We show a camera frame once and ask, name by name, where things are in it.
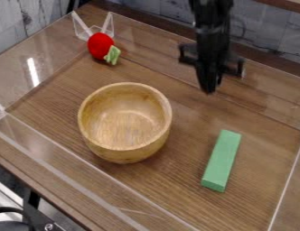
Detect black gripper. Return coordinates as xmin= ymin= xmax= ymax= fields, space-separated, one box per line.
xmin=179 ymin=26 xmax=244 ymax=94

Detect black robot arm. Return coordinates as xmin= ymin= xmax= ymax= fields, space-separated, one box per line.
xmin=179 ymin=0 xmax=245 ymax=94

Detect red plush fruit green leaf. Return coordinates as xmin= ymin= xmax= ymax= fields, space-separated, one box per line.
xmin=88 ymin=32 xmax=121 ymax=65

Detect round wooden bowl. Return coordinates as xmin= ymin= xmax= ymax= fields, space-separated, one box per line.
xmin=78 ymin=82 xmax=173 ymax=164

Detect green rectangular block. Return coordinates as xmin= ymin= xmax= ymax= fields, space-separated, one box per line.
xmin=201 ymin=130 xmax=243 ymax=192

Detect black metal table leg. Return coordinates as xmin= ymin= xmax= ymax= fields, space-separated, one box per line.
xmin=24 ymin=188 xmax=77 ymax=231

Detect black cable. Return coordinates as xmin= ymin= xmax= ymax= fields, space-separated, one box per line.
xmin=0 ymin=206 xmax=33 ymax=231

